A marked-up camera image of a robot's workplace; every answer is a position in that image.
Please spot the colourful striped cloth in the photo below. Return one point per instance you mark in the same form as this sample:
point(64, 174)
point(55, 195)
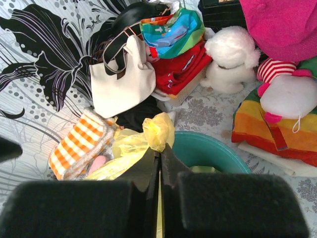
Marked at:
point(170, 36)

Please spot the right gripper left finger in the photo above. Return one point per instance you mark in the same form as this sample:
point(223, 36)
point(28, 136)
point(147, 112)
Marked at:
point(125, 207)

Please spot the yellow plastic trash bag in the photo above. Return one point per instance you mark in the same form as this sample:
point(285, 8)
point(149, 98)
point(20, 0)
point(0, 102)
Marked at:
point(129, 146)

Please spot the orange checkered cloth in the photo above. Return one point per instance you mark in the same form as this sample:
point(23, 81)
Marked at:
point(84, 142)

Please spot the teal plastic trash bin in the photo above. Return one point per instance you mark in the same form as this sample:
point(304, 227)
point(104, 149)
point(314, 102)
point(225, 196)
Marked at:
point(197, 149)

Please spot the magenta felt bag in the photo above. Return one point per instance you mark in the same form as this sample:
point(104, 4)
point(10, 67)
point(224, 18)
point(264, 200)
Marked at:
point(285, 30)

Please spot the black hat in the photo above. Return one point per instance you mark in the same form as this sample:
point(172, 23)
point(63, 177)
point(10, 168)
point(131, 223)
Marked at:
point(112, 28)

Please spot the pink cloth roll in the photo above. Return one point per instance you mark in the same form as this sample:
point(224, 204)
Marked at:
point(97, 163)

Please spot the black leather handbag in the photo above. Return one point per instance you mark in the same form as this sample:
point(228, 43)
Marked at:
point(218, 14)

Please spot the rainbow striped cloth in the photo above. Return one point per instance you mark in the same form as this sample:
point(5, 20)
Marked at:
point(250, 126)

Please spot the red garment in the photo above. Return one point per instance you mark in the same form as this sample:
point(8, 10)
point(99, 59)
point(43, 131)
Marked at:
point(172, 75)

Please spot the cream canvas tote bag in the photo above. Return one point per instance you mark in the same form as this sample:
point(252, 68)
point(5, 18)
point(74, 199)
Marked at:
point(117, 90)

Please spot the white fluffy plush lamb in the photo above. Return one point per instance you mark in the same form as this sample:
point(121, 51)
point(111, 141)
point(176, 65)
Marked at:
point(234, 60)

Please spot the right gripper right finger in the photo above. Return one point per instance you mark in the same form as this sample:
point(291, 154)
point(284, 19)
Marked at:
point(226, 205)

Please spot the pink white plush doll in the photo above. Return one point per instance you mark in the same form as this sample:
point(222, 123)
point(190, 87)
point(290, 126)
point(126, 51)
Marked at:
point(286, 92)

